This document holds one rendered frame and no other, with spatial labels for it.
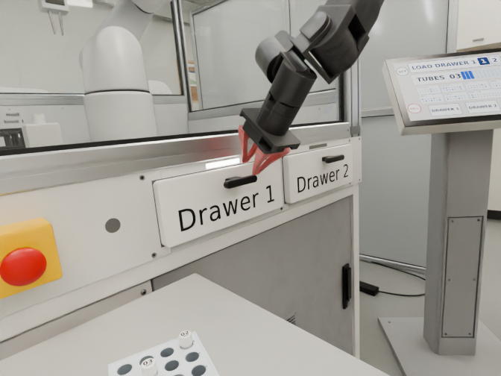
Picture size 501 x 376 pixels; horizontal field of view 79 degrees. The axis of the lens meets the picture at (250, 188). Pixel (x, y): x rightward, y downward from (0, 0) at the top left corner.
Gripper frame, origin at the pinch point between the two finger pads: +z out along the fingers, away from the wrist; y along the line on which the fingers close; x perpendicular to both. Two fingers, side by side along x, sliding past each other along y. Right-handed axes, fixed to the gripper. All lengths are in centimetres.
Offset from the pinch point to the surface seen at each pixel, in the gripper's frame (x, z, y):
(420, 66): -82, -18, 16
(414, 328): -95, 70, -54
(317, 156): -25.0, 3.0, 1.5
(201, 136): 8.0, -2.2, 6.7
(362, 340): -77, 83, -44
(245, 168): -0.4, 2.1, 1.2
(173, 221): 16.3, 6.6, -3.3
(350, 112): -44.3, -3.5, 10.1
